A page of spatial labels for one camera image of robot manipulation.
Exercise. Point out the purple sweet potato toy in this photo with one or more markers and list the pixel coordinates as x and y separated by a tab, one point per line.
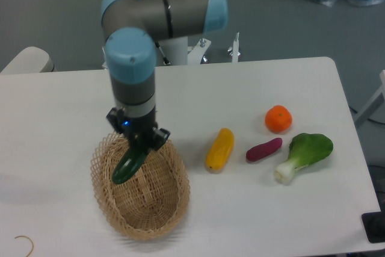
264	150

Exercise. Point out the woven wicker basket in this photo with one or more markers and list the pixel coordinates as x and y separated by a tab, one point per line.
149	205

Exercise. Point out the green bok choy toy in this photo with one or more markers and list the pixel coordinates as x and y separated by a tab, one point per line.
304	150

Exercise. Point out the white chair left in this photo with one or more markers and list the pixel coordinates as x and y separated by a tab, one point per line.
30	60

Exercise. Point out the dark green cucumber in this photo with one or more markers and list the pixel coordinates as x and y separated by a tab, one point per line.
129	164

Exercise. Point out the orange tangerine toy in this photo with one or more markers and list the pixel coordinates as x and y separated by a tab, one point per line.
278	119

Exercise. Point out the black device at table edge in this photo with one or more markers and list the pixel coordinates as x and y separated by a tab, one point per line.
373	223

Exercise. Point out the white furniture leg right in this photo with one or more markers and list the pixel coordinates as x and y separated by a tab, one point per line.
371	105

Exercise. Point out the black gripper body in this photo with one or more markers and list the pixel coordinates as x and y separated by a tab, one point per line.
141	132

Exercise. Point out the yellow pepper toy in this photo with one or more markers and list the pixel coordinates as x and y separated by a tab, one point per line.
220	150

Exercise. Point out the white base frame with bolts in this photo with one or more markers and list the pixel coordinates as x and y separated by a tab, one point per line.
204	52

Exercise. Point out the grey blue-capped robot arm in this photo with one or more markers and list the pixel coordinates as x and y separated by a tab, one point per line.
131	29

